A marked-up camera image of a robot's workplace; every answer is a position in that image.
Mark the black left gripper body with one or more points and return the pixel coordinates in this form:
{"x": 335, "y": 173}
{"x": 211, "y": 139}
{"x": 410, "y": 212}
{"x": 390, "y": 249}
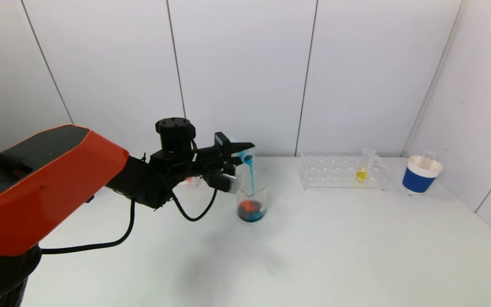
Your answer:
{"x": 221, "y": 146}

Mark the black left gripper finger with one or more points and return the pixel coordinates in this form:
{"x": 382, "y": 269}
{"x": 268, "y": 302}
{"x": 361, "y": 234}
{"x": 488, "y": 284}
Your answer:
{"x": 242, "y": 146}
{"x": 233, "y": 162}

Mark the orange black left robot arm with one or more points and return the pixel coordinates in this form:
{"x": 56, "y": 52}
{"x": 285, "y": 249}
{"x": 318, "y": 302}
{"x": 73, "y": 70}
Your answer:
{"x": 36, "y": 187}

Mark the clear acrylic test tube rack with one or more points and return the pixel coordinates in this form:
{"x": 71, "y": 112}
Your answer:
{"x": 335, "y": 172}
{"x": 195, "y": 184}

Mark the clear glass beaker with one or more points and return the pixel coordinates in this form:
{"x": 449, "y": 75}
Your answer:
{"x": 250, "y": 211}

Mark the test tube with yellow pigment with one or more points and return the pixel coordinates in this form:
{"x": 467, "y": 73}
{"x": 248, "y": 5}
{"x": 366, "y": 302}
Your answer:
{"x": 361, "y": 175}

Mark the blue white paper cup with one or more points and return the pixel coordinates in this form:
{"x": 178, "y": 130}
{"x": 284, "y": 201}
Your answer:
{"x": 418, "y": 182}

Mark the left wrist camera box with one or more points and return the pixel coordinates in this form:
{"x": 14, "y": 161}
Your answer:
{"x": 224, "y": 182}

